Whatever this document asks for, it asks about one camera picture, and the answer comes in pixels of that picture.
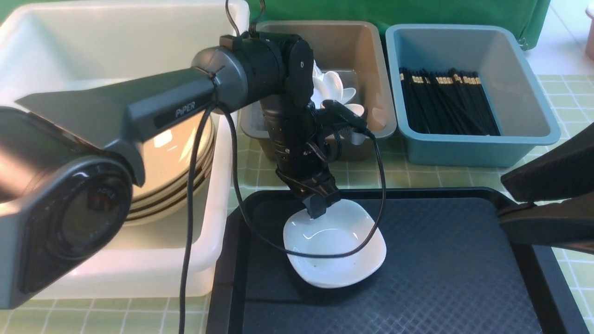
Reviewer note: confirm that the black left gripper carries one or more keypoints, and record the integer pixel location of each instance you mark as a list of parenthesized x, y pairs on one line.
[(292, 128)]

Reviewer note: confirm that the white square dish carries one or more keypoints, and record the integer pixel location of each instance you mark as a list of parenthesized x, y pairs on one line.
[(342, 228)]

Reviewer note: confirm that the tan noodle bowl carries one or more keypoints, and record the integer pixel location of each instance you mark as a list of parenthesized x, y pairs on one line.
[(166, 157)]

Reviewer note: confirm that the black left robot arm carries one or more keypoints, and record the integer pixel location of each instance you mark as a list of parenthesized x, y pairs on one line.
[(70, 159)]

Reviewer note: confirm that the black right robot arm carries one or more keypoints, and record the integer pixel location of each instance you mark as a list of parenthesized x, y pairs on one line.
[(555, 197)]

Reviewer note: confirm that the bottom stacked tan bowl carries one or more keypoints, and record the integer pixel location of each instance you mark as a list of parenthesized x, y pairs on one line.
[(200, 199)]

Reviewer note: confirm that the stacked tan bowl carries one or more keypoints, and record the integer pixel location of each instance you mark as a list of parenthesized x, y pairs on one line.
[(177, 190), (143, 214), (200, 199)]

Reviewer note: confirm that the top stacked tan bowl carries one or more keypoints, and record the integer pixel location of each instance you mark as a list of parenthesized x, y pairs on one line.
[(177, 190)]

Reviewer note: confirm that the pile of white spoons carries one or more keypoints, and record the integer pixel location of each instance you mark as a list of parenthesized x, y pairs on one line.
[(329, 86)]

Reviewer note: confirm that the black plastic serving tray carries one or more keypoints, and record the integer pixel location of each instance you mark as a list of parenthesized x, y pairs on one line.
[(449, 270)]

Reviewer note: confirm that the grey plastic spoon bin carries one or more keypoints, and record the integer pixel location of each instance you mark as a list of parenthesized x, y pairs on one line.
[(354, 50)]

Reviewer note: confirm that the bundle of black chopsticks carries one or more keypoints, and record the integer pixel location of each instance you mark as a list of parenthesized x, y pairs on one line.
[(447, 103)]

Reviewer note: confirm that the blue plastic chopstick bin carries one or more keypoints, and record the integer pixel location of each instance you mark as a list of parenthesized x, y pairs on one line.
[(520, 107)]

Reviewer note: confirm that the green cloth backdrop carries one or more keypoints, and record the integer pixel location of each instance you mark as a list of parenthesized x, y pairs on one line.
[(523, 18)]

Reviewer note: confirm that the large white plastic tub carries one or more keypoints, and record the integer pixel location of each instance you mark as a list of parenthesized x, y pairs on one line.
[(80, 44)]

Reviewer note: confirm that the pink object at edge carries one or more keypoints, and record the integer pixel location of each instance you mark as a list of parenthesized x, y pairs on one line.
[(589, 48)]

